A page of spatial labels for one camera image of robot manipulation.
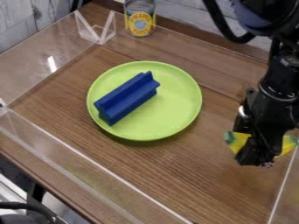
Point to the blue plastic block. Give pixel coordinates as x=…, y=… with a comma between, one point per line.
x=124, y=99

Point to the clear acrylic front wall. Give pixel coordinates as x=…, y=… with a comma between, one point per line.
x=95, y=191

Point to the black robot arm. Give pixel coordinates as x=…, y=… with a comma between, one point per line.
x=274, y=18

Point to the green round plate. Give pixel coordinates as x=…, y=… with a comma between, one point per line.
x=166, y=114

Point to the yellow labelled tin can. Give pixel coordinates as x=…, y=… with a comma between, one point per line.
x=140, y=17

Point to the yellow toy banana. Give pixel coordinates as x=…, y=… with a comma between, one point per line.
x=236, y=140

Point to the clear acrylic triangular bracket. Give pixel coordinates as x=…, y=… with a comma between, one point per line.
x=95, y=33

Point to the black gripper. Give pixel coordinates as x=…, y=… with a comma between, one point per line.
x=266, y=117

